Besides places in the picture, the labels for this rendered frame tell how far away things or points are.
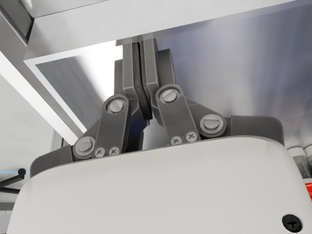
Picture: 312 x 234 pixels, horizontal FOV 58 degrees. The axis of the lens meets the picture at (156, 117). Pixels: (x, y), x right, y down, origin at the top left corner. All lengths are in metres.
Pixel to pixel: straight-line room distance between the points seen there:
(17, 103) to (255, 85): 1.62
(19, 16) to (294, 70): 0.19
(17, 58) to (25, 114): 1.68
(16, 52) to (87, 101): 0.06
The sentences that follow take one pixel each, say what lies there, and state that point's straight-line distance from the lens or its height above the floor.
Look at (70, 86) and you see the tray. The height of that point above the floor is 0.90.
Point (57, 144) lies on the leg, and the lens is 0.73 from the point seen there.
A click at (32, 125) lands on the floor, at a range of 1.95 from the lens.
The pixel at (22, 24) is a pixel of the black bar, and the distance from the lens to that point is 0.18.
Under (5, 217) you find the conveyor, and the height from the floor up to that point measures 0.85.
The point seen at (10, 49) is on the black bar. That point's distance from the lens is 0.18.
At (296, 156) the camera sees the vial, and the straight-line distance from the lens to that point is 0.35.
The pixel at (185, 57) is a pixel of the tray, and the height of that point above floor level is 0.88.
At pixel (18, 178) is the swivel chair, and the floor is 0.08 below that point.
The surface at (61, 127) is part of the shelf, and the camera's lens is 0.27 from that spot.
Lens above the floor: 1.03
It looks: 35 degrees down
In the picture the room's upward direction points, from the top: 175 degrees clockwise
